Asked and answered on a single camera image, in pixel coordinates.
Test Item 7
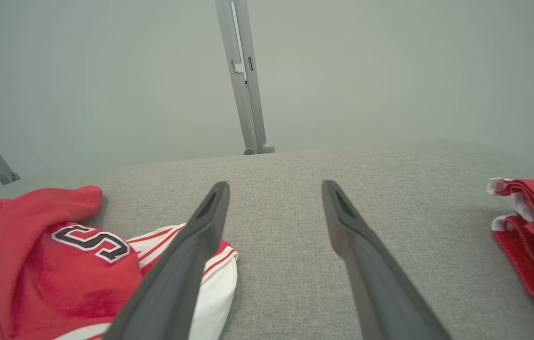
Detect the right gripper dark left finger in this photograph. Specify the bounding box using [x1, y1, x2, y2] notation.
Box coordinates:
[104, 181, 231, 340]

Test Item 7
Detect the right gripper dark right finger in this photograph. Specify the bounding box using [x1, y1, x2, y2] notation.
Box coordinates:
[322, 179, 452, 340]

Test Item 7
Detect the red jersey with white stripes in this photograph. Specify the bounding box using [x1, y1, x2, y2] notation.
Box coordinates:
[0, 186, 239, 340]

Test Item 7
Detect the grey metal frame post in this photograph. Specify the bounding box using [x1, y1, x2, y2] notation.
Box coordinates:
[214, 0, 276, 155]

